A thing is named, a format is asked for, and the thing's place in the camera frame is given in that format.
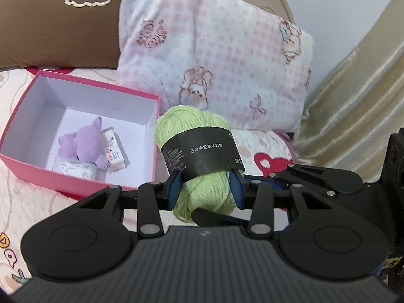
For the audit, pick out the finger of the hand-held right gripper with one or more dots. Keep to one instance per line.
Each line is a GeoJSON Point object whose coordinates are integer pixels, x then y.
{"type": "Point", "coordinates": [221, 217]}
{"type": "Point", "coordinates": [331, 179]}

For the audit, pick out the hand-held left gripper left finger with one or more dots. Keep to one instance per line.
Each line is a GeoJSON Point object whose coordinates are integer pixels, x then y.
{"type": "Point", "coordinates": [174, 192]}

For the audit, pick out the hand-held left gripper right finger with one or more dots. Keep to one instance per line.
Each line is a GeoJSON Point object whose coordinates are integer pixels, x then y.
{"type": "Point", "coordinates": [236, 192]}

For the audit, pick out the pink cardboard box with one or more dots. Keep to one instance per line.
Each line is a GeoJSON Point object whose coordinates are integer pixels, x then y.
{"type": "Point", "coordinates": [79, 101]}

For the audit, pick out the brown pillow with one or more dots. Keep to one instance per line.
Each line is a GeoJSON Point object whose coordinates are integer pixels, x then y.
{"type": "Point", "coordinates": [47, 31]}

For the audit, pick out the purple plush toy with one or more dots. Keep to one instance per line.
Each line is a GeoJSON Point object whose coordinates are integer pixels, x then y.
{"type": "Point", "coordinates": [85, 142]}

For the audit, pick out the green yarn ball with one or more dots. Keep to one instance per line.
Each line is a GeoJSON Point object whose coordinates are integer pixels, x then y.
{"type": "Point", "coordinates": [192, 126]}

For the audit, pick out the white tissue packet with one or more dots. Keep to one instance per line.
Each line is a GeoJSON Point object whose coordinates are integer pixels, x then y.
{"type": "Point", "coordinates": [115, 151]}

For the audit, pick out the clear plastic floss pick box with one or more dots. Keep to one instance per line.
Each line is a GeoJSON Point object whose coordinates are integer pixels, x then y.
{"type": "Point", "coordinates": [74, 169]}

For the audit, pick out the pink checked pillow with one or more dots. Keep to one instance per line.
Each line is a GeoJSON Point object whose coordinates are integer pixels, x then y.
{"type": "Point", "coordinates": [221, 53]}

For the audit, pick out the gold satin cloth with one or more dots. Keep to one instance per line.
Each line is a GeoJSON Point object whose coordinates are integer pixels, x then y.
{"type": "Point", "coordinates": [353, 101]}

